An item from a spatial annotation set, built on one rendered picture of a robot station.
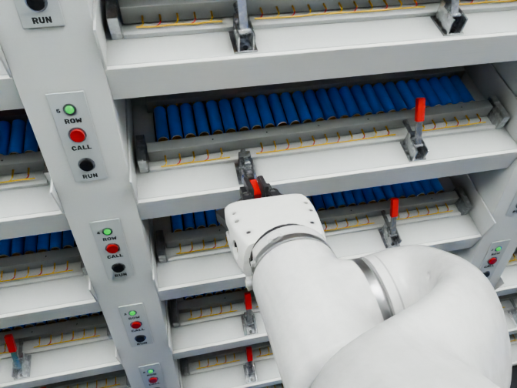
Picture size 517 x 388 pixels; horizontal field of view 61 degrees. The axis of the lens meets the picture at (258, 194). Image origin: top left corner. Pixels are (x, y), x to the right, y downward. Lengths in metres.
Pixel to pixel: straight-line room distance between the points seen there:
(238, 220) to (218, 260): 0.31
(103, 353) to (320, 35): 0.70
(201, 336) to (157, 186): 0.39
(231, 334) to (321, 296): 0.60
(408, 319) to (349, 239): 0.60
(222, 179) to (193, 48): 0.20
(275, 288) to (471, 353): 0.17
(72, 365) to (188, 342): 0.22
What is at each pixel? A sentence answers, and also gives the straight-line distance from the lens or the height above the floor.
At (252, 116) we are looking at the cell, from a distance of 0.69.
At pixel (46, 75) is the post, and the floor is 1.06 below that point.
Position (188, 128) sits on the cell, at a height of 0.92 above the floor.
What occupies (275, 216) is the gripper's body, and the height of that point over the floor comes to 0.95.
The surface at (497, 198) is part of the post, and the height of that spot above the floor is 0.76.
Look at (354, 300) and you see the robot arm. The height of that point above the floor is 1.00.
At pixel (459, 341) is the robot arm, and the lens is 0.24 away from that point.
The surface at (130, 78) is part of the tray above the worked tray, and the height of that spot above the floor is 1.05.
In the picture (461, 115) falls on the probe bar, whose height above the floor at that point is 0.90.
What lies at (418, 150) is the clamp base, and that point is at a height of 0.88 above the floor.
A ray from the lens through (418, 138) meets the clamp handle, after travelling 0.71.
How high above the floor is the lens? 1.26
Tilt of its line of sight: 40 degrees down
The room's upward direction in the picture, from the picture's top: straight up
